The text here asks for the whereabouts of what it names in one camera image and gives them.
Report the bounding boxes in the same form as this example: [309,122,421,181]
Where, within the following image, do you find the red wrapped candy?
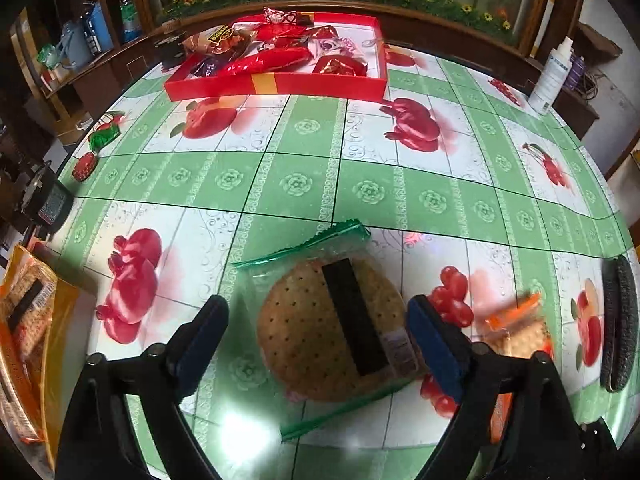
[72,152,99,182]

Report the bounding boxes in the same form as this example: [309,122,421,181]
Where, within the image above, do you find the white spray bottle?
[528,37,573,115]

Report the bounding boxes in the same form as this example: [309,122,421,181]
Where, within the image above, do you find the purple bottles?
[564,54,586,90]

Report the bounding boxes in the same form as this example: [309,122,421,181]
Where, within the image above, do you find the blue thermos jug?
[80,1,114,56]

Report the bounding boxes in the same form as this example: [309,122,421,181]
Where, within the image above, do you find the yellow cardboard box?
[1,245,96,474]

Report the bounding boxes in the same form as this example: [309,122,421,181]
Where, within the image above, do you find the black glasses case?
[600,255,639,393]

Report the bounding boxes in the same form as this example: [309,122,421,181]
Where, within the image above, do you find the red candy tray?
[164,8,387,103]

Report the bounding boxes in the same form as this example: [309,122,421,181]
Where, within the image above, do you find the small black device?
[21,164,74,234]

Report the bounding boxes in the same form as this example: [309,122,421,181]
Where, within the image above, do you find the green wrapped candy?
[89,124,120,154]

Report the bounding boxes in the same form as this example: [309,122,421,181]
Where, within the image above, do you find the orange barcode cracker pack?
[1,262,56,362]

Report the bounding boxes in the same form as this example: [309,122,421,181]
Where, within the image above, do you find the orange long cracker pack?
[482,291,557,446]

